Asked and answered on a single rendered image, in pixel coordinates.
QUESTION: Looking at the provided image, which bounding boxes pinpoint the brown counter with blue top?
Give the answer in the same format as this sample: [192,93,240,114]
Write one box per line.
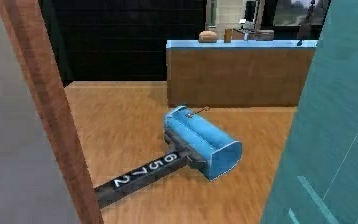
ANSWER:
[165,39,319,109]

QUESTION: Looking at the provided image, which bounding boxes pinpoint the silver sink faucet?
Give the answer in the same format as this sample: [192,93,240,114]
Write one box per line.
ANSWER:
[238,19,257,42]

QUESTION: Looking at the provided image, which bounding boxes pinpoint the blue mailbox on black post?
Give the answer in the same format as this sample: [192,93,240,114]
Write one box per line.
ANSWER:
[94,105,243,210]

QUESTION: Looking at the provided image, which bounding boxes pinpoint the brown bread loaf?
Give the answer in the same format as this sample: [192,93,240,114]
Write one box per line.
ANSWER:
[198,30,219,44]

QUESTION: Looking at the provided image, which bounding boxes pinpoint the brown box on counter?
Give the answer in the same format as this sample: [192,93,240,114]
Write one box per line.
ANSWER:
[255,29,275,42]

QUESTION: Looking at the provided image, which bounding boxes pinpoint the window with outdoor view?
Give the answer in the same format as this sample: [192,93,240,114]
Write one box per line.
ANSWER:
[272,0,331,27]

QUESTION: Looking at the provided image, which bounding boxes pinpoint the brown wooden door frame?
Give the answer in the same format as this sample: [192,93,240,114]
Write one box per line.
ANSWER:
[0,0,105,224]

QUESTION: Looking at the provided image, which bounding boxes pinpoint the brown mug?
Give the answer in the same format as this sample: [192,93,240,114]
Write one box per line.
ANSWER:
[223,28,234,44]

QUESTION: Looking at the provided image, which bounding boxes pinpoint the dark spatula on counter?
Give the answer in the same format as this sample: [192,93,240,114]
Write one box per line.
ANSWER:
[296,0,317,47]

